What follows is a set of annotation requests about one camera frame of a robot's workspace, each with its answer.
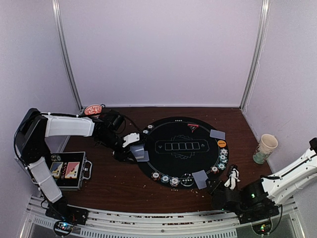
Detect left aluminium frame post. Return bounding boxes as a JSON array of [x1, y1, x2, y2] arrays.
[[52, 0, 83, 111]]

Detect blue card deck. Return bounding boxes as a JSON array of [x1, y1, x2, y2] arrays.
[[130, 144, 145, 161]]

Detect white green paper cup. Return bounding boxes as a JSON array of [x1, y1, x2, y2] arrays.
[[253, 134, 278, 165]]

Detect red card box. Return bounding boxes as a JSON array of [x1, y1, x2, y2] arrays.
[[64, 162, 80, 179]]

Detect blue white chips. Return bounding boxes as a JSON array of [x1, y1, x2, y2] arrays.
[[169, 177, 180, 187], [219, 148, 228, 163]]

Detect aluminium poker case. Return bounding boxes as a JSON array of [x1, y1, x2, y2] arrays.
[[45, 151, 93, 191]]

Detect red black all-in triangle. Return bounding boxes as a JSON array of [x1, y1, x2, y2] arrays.
[[187, 123, 199, 133]]

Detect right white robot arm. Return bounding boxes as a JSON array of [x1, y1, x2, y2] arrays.
[[206, 138, 317, 224]]

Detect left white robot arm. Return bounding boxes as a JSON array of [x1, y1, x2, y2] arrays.
[[13, 108, 142, 220]]

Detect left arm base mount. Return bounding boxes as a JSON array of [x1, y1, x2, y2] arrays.
[[45, 206, 89, 225]]

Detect aluminium frame post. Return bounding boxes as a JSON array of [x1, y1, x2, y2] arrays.
[[52, 0, 83, 111], [239, 0, 270, 112]]

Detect chips in case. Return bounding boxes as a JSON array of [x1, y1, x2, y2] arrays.
[[51, 154, 61, 162]]

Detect orange big blind button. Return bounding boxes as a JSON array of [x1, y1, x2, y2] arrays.
[[217, 140, 226, 148]]

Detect round black poker mat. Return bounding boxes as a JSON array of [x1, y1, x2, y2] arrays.
[[138, 117, 229, 189]]

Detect red white patterned bowl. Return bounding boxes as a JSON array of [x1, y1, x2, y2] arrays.
[[84, 104, 103, 117]]

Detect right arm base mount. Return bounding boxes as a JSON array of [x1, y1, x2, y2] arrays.
[[238, 206, 279, 224]]

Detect yellow blue card box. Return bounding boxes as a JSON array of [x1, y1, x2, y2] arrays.
[[50, 162, 63, 179]]

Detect dealt blue card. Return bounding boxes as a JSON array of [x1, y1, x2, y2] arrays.
[[138, 151, 149, 163], [210, 129, 226, 140]]

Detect aluminium front rail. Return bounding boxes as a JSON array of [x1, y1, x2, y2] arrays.
[[17, 203, 308, 238]]

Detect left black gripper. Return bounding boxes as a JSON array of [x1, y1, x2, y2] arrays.
[[99, 131, 137, 163]]

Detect right aluminium frame post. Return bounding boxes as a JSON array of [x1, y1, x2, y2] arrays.
[[239, 0, 270, 112]]

